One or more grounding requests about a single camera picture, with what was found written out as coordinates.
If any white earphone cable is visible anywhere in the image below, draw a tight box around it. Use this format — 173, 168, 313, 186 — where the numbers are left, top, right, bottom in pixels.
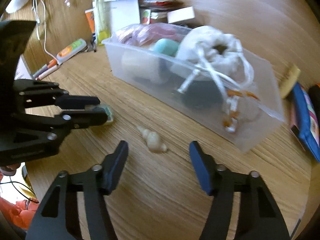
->
31, 0, 72, 61

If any cream spiral seashell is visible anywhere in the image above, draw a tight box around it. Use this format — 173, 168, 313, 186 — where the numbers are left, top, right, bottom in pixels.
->
137, 126, 168, 153

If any orange jacket sleeve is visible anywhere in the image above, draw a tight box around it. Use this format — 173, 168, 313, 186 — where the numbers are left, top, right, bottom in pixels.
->
0, 198, 39, 230

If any white cardboard box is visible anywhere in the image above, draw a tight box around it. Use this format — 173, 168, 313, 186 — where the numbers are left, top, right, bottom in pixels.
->
167, 7, 195, 24

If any green flower pattern card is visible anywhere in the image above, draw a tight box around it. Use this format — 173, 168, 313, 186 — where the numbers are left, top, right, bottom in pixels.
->
92, 104, 114, 125

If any person left hand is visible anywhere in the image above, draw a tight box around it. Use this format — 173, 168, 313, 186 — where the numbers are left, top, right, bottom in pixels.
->
0, 163, 21, 176

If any yellow liquid spray bottle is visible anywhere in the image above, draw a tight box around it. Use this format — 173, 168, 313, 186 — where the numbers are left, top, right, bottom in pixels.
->
92, 0, 111, 45

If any orange tube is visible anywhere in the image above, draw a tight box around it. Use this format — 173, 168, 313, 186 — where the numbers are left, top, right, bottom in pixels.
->
85, 9, 96, 42

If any black orange zipper case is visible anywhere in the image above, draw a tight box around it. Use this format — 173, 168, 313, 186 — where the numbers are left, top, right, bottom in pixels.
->
308, 83, 320, 122

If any clear plastic storage bin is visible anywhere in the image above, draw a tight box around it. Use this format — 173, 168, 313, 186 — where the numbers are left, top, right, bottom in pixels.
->
103, 23, 284, 152

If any fruit pattern box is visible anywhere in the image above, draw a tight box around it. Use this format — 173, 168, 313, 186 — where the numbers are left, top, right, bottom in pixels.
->
140, 8, 151, 25

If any white paper file holder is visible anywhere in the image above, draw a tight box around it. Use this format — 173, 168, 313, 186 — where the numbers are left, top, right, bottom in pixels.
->
104, 0, 140, 33

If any stack of books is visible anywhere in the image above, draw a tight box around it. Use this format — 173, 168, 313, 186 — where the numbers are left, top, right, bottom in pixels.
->
138, 0, 184, 11

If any black dark object in bin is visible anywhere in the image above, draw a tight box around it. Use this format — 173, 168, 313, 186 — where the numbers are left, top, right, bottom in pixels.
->
181, 80, 223, 110

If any white drawstring pouch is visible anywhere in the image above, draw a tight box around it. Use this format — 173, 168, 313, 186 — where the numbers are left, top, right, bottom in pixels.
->
171, 25, 259, 133

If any cream lotion tube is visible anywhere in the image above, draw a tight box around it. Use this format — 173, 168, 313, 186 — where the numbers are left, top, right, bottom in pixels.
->
279, 64, 301, 99

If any teal soap bar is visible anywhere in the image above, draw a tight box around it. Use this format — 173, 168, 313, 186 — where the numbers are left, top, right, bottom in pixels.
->
153, 38, 180, 57

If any blue patchwork pouch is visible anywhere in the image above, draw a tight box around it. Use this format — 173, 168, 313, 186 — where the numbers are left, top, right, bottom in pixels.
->
291, 82, 319, 162

